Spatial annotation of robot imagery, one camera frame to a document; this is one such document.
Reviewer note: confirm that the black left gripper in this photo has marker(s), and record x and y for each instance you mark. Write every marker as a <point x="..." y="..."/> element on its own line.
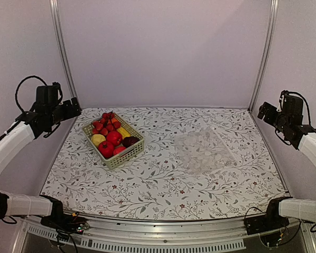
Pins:
<point x="70" y="112"/>

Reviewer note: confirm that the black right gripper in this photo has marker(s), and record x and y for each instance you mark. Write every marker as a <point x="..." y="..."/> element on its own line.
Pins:
<point x="263" y="109"/>

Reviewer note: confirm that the clear dotted zip top bag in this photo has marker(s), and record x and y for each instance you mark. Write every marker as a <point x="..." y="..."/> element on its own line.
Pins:
<point x="204" y="151"/>

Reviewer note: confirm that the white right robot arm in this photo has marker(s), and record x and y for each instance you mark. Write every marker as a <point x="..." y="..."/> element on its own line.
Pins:
<point x="292" y="118"/>

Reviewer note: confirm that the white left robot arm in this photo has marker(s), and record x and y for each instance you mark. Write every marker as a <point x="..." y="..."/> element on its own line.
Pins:
<point x="44" y="118"/>

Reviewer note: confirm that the red strawberry bunch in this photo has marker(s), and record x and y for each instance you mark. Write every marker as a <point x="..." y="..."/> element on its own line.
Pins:
<point x="106" y="124"/>

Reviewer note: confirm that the yellow lemon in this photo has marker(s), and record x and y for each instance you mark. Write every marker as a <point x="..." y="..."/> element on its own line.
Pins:
<point x="97" y="139"/>

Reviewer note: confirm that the red pomegranate front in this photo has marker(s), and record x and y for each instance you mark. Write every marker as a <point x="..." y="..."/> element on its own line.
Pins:
<point x="106" y="149"/>

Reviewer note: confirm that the beige perforated plastic basket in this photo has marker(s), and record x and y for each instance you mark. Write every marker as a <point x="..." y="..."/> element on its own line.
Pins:
<point x="119" y="159"/>

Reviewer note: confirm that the yellow corn cob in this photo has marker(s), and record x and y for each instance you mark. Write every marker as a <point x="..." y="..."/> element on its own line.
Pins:
<point x="124" y="133"/>

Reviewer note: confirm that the red apple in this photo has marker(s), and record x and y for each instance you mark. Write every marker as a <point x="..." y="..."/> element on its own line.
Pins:
<point x="118" y="150"/>

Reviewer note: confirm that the dark purple fruit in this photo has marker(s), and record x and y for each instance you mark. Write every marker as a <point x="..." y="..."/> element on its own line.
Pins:
<point x="129" y="141"/>

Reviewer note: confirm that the floral patterned table mat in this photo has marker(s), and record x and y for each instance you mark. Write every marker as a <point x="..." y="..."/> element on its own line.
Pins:
<point x="154" y="185"/>

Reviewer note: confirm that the right aluminium corner post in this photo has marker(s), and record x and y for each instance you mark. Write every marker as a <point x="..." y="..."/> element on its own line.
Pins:
<point x="274" y="5"/>

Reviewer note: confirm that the aluminium corner post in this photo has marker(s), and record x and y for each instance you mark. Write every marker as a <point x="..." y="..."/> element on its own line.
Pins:
<point x="274" y="5"/>
<point x="55" y="13"/>

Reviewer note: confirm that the left aluminium corner post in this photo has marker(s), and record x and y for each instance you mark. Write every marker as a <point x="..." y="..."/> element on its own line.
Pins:
<point x="55" y="13"/>

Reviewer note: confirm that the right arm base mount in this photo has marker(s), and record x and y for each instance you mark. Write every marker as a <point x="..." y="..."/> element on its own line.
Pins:
<point x="264" y="223"/>

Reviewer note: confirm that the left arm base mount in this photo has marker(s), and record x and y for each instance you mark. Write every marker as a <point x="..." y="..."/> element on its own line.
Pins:
<point x="71" y="223"/>

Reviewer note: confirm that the aluminium front rail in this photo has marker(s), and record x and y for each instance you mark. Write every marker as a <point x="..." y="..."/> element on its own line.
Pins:
<point x="107" y="234"/>

